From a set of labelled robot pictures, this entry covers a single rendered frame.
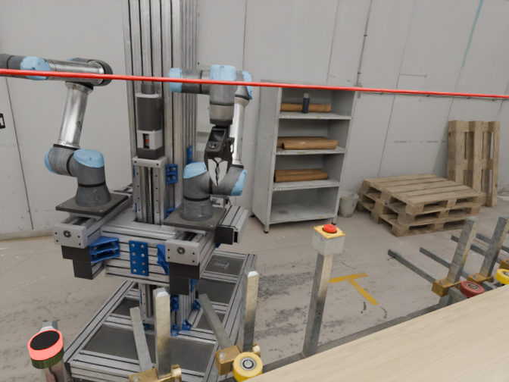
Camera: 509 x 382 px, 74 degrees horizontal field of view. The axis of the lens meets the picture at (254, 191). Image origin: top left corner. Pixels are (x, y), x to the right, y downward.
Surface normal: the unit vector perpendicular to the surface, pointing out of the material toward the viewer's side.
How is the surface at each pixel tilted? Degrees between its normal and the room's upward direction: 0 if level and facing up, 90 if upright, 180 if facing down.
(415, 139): 90
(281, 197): 90
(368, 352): 0
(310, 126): 90
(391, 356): 0
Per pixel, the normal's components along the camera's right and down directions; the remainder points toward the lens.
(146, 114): -0.15, 0.33
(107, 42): 0.36, 0.35
